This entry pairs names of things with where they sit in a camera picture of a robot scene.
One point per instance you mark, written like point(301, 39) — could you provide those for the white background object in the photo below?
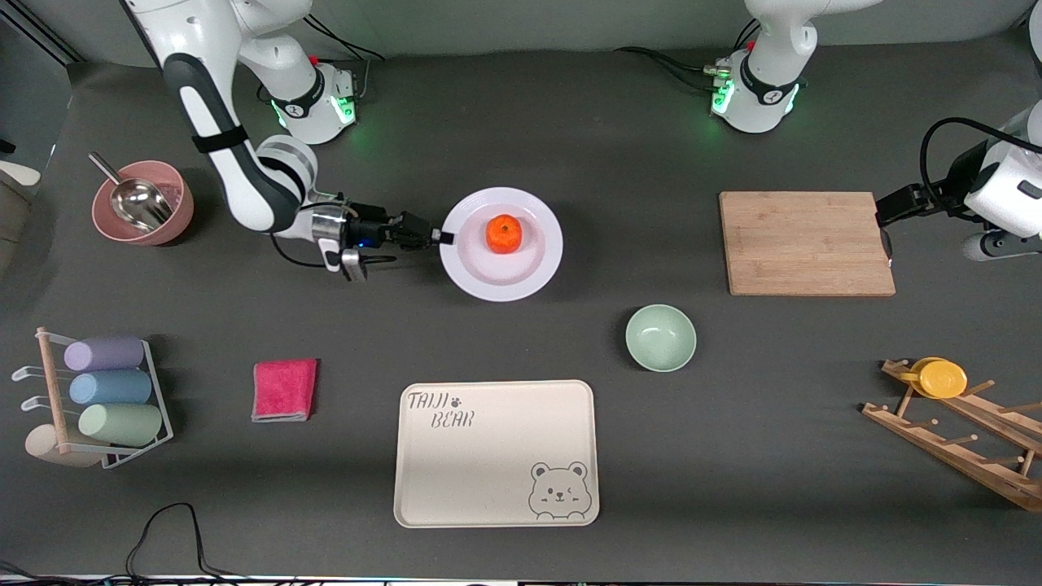
point(20, 173)

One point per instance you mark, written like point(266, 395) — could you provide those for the metal scoop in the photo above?
point(140, 203)

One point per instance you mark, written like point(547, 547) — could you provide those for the wooden peg drying rack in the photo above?
point(952, 456)

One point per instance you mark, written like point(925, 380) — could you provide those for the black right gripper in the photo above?
point(374, 231)

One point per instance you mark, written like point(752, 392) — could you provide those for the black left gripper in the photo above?
point(934, 198)

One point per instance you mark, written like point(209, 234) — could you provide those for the white round plate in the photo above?
point(505, 277)

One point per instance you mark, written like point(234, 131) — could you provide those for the purple cup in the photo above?
point(106, 353)

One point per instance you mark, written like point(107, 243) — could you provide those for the black background rail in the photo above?
point(49, 39)

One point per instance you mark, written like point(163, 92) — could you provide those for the yellow cup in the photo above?
point(943, 380)

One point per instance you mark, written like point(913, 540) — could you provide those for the light green bowl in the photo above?
point(661, 338)

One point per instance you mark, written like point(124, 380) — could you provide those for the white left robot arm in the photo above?
point(765, 94)

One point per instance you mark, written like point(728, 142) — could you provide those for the orange fruit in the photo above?
point(504, 234)

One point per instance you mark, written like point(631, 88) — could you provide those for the green cup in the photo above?
point(122, 424)

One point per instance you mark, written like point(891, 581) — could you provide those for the pink folded cloth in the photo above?
point(284, 391)

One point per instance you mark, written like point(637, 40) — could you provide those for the blue cup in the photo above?
point(111, 387)

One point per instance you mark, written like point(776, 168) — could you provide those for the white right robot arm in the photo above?
point(260, 195)

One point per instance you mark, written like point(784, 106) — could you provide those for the beige bear print tray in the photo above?
point(488, 464)

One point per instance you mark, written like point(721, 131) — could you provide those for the beige cup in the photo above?
point(42, 449)

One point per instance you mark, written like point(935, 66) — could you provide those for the wooden cutting board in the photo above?
point(802, 244)

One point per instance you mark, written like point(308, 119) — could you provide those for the pink bowl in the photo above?
point(177, 218)

